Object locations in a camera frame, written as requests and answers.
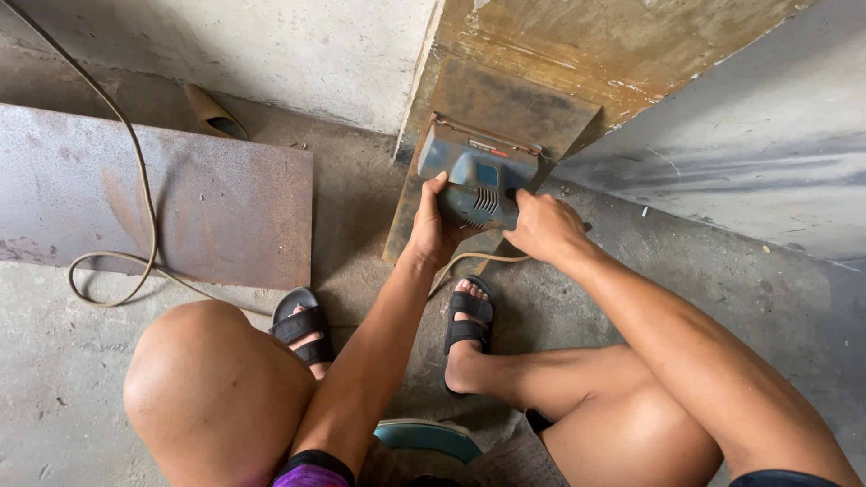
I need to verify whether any person's leg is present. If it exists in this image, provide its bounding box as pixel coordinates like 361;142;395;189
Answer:
122;299;334;487
443;279;726;487

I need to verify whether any person's right hand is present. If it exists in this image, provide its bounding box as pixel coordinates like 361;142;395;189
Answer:
503;188;592;266

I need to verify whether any teal low stool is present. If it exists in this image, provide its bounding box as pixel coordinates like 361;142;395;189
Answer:
373;418;485;466

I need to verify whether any large rusty steel sheet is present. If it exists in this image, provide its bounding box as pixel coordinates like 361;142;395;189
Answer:
0;103;315;292

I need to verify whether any blue electric sander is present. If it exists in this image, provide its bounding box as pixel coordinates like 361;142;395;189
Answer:
416;111;543;233

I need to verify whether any small rusty steel plate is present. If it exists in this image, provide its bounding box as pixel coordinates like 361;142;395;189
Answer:
382;54;603;265

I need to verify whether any black strap sandal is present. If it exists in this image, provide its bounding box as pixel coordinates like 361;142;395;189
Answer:
442;274;497;398
268;287;336;370

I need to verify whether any dark blue sleeve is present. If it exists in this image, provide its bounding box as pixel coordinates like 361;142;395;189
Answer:
728;469;844;487

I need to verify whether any brown slipper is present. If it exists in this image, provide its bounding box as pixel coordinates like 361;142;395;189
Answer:
183;83;250;142

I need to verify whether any person's left hand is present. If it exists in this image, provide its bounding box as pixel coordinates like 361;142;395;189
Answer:
404;171;483;271

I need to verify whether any person's left leg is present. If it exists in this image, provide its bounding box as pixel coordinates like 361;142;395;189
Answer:
122;299;334;487

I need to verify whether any rusty steel column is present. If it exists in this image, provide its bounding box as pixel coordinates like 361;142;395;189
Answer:
392;0;821;165

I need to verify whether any person's right leg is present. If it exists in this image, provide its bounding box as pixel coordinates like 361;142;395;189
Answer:
443;279;726;487

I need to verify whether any beige power cable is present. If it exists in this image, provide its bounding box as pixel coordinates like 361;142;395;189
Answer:
0;0;535;319

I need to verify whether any purple and black sleeve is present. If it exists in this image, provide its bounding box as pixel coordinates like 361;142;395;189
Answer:
271;449;357;487

